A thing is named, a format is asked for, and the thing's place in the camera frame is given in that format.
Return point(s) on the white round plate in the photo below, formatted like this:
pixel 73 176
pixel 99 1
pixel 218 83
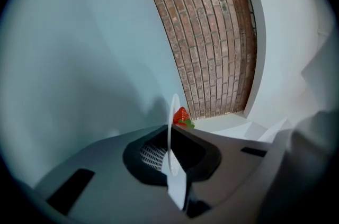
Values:
pixel 173 164

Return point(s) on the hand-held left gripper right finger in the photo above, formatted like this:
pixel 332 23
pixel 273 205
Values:
pixel 233 164

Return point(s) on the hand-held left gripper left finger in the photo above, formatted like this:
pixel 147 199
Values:
pixel 106 186

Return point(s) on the red strawberry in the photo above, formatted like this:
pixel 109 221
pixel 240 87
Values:
pixel 181 115

